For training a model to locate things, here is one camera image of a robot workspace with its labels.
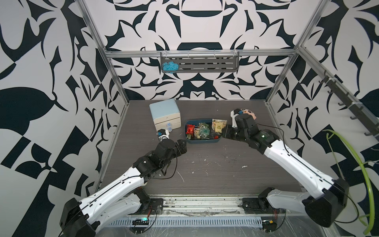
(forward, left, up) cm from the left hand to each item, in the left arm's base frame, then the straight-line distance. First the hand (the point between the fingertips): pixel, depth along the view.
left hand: (178, 141), depth 77 cm
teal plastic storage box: (+22, -11, -14) cm, 28 cm away
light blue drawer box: (+21, +8, -4) cm, 23 cm away
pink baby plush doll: (+27, -44, -10) cm, 53 cm away
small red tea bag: (+16, -7, -13) cm, 22 cm away
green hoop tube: (-37, -65, +8) cm, 75 cm away
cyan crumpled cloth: (+42, +5, +16) cm, 45 cm away
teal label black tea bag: (+14, -16, -12) cm, 24 cm away
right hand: (+5, -21, +4) cm, 22 cm away
